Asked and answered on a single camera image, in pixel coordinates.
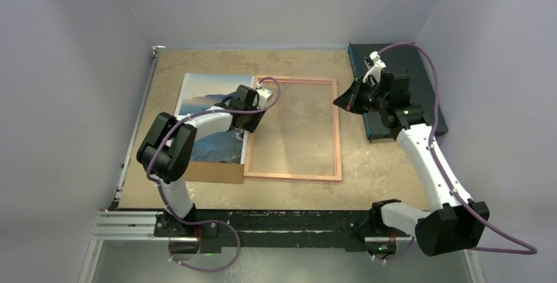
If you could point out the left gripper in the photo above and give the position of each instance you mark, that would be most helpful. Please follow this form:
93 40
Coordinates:
249 127

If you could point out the seascape photo print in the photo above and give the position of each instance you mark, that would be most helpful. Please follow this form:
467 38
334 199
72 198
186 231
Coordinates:
214 141

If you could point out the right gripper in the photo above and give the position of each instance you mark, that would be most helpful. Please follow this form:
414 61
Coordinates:
350 100

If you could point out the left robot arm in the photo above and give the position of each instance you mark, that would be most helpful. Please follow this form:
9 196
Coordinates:
166 150

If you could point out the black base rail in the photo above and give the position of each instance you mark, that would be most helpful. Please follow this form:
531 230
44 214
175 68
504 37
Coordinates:
352 231

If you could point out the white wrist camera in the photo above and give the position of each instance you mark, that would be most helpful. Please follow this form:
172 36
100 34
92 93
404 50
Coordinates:
375 67
263 97

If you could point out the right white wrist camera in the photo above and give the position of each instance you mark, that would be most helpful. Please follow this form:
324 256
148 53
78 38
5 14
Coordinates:
375 67

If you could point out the pink picture frame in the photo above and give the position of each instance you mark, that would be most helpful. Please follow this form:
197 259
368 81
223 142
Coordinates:
298 139

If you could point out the brown cardboard backing board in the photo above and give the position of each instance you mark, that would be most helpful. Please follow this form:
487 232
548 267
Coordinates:
212 172

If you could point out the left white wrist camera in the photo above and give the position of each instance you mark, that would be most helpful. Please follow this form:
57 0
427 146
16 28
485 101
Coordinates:
263 97

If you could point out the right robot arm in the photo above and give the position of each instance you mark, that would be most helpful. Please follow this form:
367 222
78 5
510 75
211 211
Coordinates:
452 222

